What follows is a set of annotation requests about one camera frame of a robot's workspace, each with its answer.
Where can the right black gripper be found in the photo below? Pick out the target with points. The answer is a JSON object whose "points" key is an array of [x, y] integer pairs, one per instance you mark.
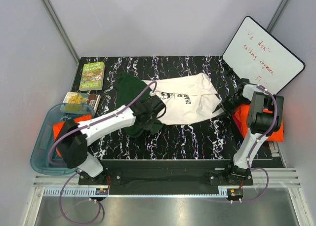
{"points": [[224, 107]]}

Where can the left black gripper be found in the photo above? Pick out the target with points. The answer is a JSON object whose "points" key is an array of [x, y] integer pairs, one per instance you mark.
{"points": [[147, 127]]}

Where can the white and green t-shirt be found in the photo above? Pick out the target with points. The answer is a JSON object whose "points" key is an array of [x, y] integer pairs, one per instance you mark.
{"points": [[188, 99]]}

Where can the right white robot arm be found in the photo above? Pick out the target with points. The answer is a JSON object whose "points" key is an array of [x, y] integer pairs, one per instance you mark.
{"points": [[264, 118]]}

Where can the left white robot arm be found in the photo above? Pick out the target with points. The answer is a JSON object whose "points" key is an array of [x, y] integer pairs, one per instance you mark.
{"points": [[77, 155]]}

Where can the folded orange t-shirt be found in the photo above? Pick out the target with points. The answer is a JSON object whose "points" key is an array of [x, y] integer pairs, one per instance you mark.
{"points": [[242, 112]]}

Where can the Brideshead Revisited paperback book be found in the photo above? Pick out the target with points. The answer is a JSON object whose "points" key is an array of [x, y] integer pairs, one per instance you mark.
{"points": [[74, 102]]}

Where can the green treehouse paperback book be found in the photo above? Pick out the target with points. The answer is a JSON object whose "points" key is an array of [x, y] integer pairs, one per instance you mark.
{"points": [[92, 76]]}

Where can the white dry-erase board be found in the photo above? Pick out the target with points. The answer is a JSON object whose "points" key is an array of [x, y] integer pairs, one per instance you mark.
{"points": [[254, 54]]}

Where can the orange t-shirt in bin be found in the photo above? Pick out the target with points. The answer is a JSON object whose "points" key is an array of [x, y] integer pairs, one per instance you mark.
{"points": [[59, 129]]}

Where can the teal plastic bin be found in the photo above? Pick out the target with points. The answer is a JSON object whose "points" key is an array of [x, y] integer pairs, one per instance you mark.
{"points": [[39, 158]]}

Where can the aluminium frame rail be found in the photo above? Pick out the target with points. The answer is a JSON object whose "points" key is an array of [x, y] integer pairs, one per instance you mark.
{"points": [[78, 186]]}

